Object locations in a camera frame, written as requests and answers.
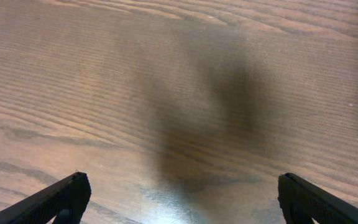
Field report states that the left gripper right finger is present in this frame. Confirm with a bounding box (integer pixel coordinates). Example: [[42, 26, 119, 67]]
[[278, 173, 358, 224]]

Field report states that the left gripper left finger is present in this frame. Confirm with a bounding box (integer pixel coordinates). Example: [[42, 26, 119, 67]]
[[0, 172, 91, 224]]

